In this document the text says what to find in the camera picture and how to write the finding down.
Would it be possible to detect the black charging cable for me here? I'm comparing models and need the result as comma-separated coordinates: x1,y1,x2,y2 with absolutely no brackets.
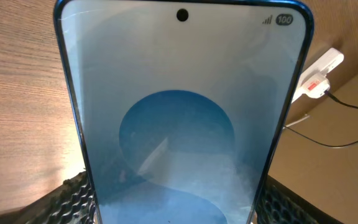
283,90,358,149

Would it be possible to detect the blue Galaxy smartphone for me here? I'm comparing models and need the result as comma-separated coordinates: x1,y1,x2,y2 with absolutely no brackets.
53,1,314,224

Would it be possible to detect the white USB charger plug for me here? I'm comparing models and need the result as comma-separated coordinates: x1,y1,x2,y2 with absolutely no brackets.
301,73,331,99

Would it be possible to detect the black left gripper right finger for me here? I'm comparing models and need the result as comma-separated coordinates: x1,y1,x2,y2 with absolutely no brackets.
255,176,342,224

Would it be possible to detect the white power strip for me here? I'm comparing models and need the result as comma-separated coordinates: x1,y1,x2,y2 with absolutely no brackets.
292,48,344,103

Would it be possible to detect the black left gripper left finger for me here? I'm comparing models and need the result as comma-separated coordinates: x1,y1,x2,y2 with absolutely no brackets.
20,170,98,224

